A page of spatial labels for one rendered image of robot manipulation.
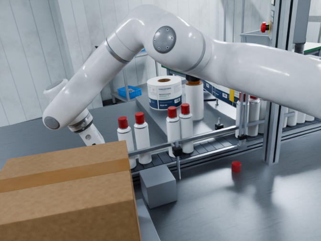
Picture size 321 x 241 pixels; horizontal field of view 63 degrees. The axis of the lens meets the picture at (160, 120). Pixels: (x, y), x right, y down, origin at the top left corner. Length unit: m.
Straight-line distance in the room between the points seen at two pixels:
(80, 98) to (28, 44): 3.18
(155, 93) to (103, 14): 2.76
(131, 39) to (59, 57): 3.31
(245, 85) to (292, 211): 0.52
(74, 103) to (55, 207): 0.32
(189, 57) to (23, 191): 0.43
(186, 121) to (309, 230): 0.51
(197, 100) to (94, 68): 0.67
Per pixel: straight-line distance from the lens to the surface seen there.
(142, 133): 0.96
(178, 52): 0.52
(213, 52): 0.62
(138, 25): 0.67
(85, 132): 0.89
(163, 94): 1.46
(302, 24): 0.98
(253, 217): 0.89
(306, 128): 1.35
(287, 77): 0.51
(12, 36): 3.89
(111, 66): 0.74
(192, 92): 1.28
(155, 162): 1.03
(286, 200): 0.98
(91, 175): 0.60
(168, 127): 0.99
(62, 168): 0.65
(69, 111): 0.77
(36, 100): 4.04
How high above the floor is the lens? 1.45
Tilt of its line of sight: 25 degrees down
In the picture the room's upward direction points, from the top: 5 degrees counter-clockwise
